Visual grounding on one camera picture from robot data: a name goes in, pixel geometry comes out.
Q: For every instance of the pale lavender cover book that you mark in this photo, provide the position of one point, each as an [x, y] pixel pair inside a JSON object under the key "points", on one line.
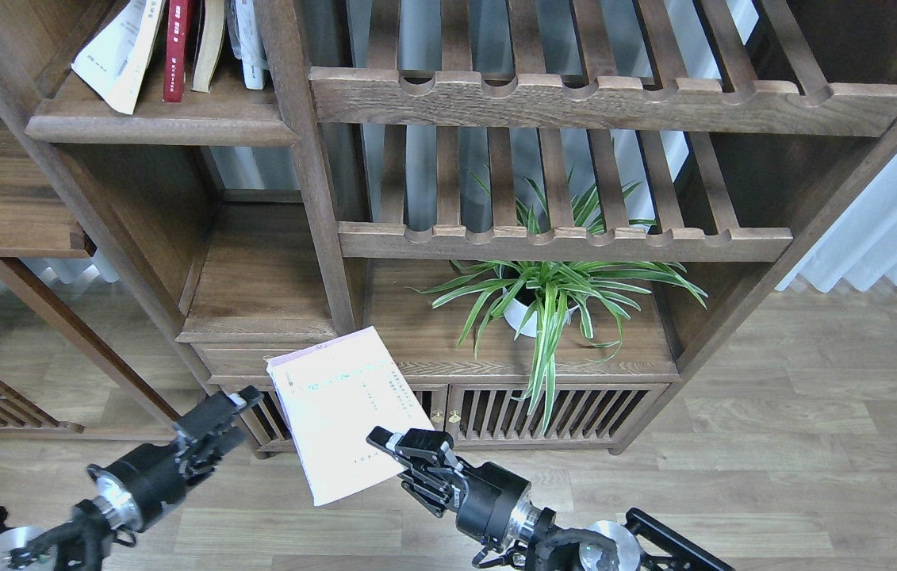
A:
{"points": [[333, 395]]}

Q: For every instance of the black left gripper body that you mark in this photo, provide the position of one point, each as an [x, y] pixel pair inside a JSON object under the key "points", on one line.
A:
{"points": [[137, 490]]}

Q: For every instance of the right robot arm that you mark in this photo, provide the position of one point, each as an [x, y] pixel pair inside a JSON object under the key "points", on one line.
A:
{"points": [[639, 543]]}

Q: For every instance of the upright white book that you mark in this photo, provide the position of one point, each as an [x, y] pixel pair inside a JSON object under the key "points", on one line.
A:
{"points": [[246, 42]]}

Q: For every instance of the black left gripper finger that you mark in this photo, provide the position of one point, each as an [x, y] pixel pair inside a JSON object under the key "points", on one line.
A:
{"points": [[213, 419]]}

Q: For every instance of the dark wooden bookshelf unit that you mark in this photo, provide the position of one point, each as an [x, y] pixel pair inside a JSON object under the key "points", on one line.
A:
{"points": [[403, 134]]}

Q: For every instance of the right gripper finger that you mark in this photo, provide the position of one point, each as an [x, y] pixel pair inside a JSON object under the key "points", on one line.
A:
{"points": [[417, 448]]}

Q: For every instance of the red cover book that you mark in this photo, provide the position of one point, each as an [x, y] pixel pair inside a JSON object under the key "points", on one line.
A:
{"points": [[178, 18]]}

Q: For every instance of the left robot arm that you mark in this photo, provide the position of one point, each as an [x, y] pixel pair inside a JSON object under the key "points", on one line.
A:
{"points": [[82, 543]]}

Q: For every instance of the upright cream paged book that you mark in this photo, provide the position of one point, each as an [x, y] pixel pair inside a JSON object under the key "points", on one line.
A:
{"points": [[209, 45]]}

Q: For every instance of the green spider plant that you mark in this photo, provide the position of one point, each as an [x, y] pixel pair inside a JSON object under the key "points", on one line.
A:
{"points": [[609, 284]]}

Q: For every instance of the yellow green cover book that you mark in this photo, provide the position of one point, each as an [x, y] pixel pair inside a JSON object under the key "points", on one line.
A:
{"points": [[115, 61]]}

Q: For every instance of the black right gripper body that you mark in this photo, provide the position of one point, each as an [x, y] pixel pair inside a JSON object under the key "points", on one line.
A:
{"points": [[491, 503]]}

